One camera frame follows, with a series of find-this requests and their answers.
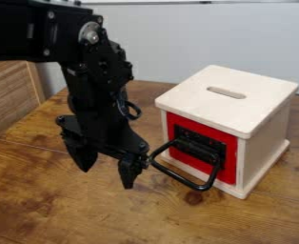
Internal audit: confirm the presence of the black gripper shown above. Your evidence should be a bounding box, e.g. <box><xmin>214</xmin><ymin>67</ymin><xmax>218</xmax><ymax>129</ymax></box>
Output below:
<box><xmin>56</xmin><ymin>87</ymin><xmax>149</xmax><ymax>189</ymax></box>

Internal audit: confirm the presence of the red drawer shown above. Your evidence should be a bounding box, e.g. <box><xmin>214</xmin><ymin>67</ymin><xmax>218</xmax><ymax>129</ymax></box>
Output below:
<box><xmin>167</xmin><ymin>112</ymin><xmax>238</xmax><ymax>185</ymax></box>

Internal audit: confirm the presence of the black metal drawer handle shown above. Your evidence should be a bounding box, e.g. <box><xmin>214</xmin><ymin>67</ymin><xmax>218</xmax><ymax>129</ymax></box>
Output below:
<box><xmin>149</xmin><ymin>125</ymin><xmax>228</xmax><ymax>193</ymax></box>

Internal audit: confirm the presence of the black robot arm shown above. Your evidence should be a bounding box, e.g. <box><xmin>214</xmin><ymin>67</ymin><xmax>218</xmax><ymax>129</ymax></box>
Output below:
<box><xmin>0</xmin><ymin>0</ymin><xmax>149</xmax><ymax>189</ymax></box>

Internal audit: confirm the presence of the light wooden box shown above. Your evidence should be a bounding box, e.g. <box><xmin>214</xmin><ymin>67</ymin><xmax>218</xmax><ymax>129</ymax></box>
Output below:
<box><xmin>155</xmin><ymin>65</ymin><xmax>299</xmax><ymax>199</ymax></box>

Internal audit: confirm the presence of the wooden slatted panel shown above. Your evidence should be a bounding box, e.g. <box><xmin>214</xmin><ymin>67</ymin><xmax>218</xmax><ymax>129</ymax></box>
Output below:
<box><xmin>0</xmin><ymin>61</ymin><xmax>45</xmax><ymax>133</ymax></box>

